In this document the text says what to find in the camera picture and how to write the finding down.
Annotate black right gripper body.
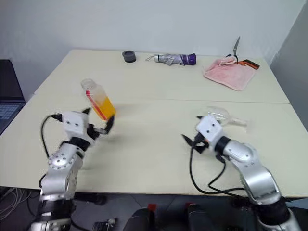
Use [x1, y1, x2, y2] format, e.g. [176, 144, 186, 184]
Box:
[192, 135, 209, 154]

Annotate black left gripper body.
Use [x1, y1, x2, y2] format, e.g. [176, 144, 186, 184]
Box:
[86, 123, 109, 147]

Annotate bottle with orange liquid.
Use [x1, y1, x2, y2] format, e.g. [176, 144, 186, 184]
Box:
[80, 78, 117, 121]

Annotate clear glass goblet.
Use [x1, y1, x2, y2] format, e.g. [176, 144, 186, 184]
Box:
[205, 105, 248, 128]

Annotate pink towel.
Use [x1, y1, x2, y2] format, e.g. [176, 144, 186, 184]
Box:
[203, 57, 257, 91]

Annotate folded silver purple umbrella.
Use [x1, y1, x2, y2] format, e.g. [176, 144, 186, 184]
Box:
[145, 53, 197, 66]

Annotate black table foot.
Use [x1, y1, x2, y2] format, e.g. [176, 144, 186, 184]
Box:
[74, 192, 107, 205]

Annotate dark rounded shape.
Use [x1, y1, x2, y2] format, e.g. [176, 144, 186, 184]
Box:
[186, 203, 217, 231]
[125, 208, 154, 231]

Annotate orange black hand tool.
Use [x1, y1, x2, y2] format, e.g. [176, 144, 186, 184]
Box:
[237, 59, 260, 70]

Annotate dark laptop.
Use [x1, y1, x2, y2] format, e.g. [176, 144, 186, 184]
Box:
[0, 59, 26, 135]

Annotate small black floor device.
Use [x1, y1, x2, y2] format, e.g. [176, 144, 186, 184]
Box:
[92, 218, 118, 231]

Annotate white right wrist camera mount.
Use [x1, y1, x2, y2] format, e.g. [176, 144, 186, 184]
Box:
[195, 115, 224, 151]

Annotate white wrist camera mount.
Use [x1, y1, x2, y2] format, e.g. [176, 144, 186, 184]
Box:
[195, 115, 224, 151]
[61, 111, 89, 140]

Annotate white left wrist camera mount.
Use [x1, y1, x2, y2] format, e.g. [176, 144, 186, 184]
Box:
[61, 111, 89, 140]

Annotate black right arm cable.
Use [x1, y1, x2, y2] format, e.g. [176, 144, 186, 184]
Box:
[189, 138, 248, 197]

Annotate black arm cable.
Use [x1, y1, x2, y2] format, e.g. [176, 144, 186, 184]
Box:
[38, 112, 64, 191]
[189, 138, 248, 197]

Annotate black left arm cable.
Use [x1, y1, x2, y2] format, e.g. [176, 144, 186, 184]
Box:
[38, 112, 64, 191]

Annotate black-handled scissors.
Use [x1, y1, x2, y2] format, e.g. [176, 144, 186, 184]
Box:
[225, 36, 241, 64]

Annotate grey floor cable bundle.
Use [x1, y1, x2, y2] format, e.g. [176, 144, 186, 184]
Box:
[0, 187, 42, 217]

